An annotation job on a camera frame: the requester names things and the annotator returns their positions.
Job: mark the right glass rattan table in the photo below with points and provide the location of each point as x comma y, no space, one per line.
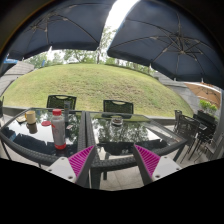
114,144

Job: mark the left black rattan chair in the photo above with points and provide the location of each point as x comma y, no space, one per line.
57,101

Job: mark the dark blue parasol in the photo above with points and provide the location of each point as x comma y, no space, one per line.
67,24
159,34

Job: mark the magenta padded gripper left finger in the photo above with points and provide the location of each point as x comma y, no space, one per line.
75,168

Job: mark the glass rattan table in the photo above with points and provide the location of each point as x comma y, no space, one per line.
35,142
114,144

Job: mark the red bottle cap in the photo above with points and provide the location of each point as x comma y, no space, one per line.
46,123

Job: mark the glass ashtray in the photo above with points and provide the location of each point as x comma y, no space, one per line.
117,120

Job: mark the beige parasol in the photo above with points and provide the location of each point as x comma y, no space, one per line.
205,92

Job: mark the yellow paper cup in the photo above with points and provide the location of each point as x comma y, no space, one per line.
30,117

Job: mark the black rattan chair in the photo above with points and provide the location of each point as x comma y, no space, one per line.
118,106
57,101

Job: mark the right dark blue parasol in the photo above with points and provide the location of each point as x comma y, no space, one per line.
159,34

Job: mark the left glass rattan table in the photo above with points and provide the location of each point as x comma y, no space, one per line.
35,142

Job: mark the left dark blue parasol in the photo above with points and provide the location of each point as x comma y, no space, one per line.
67,24

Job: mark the green potted shrub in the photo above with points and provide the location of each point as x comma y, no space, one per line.
207,107

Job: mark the right black rattan chair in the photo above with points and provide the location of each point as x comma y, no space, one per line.
118,106

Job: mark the black chair at right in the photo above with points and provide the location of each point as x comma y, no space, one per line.
187,127

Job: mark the clear bottle with red cap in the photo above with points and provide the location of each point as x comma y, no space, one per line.
58,129

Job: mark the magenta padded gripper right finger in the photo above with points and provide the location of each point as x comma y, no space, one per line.
152,166

